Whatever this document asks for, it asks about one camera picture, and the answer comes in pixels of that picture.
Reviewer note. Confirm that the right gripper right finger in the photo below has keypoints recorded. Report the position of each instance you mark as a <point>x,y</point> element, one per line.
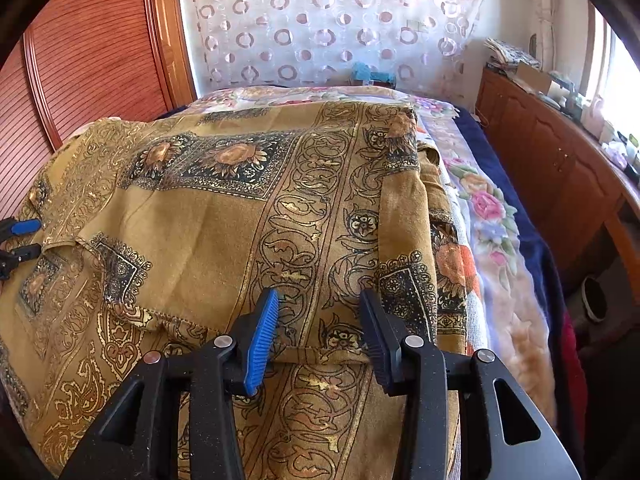
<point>503,435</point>

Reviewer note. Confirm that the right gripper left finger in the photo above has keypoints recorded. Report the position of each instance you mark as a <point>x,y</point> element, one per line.
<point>135,435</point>

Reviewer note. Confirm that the mustard patterned shirt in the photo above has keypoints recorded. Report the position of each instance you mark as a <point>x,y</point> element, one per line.
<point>159,235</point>

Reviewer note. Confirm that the floral quilt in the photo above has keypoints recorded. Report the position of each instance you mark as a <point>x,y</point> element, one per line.
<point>484,264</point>

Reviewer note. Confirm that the navy blue blanket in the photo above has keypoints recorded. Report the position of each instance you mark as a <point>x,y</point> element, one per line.
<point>570,383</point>

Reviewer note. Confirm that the red wooden wardrobe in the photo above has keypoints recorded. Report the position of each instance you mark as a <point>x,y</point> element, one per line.
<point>80,60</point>

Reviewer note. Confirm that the wooden side cabinet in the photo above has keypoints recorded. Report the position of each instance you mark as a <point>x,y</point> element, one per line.
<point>583,206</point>

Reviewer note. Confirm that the white circle pattern curtain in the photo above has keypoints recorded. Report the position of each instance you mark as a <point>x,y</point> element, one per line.
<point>418,44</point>

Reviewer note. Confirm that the cardboard box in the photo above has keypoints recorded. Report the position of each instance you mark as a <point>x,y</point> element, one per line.
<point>531,79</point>

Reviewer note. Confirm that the window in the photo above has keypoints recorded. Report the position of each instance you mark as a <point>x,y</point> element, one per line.
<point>611,85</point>

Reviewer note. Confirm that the blue item on box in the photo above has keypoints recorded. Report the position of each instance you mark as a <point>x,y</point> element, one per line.
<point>365,75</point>

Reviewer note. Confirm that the folded patterned cloth stack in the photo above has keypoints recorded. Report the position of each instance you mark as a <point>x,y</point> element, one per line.
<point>507,57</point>

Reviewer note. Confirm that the tied window curtain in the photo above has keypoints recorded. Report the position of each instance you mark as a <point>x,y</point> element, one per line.
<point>545,42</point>

